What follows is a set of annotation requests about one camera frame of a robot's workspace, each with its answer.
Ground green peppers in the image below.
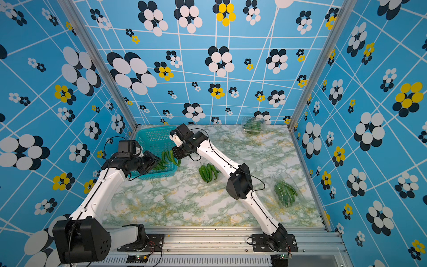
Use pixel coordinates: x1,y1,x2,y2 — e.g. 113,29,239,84
154,150,181,171

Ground clear clamshell with peppers front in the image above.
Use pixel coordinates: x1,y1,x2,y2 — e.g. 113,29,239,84
198,164,221,183

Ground clear clamshell with peppers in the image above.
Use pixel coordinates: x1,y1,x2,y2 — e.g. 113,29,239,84
274,180,298,207
198,164,221,183
242,117,265,135

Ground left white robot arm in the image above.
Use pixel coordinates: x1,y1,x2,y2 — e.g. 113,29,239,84
52,140,161,264

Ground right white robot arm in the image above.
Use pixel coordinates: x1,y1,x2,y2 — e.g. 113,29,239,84
170,124,291,252

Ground clear clamshell with peppers back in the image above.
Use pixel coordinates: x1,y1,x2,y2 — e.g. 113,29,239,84
242,117,265,135

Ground clear clamshell with peppers right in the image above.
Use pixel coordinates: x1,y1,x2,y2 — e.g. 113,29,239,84
274,180,298,207

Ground left controller board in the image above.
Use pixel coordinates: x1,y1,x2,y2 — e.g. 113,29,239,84
126,255,150,267

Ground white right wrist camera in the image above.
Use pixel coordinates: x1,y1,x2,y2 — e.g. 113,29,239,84
170,130,183,147

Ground aluminium frame post left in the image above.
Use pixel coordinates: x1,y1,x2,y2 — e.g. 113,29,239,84
58,1,138,131

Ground aluminium frame post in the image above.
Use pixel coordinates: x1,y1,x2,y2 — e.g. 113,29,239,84
289,0,357,131
58,1,138,131

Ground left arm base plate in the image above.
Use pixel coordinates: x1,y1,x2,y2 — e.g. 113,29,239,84
117,234,165,253

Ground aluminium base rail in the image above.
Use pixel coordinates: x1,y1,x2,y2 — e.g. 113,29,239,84
82,227,353,267

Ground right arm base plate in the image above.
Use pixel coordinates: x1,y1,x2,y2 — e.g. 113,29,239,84
251,234,299,253

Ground aluminium frame post right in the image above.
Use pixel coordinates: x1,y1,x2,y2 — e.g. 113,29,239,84
289,0,357,131

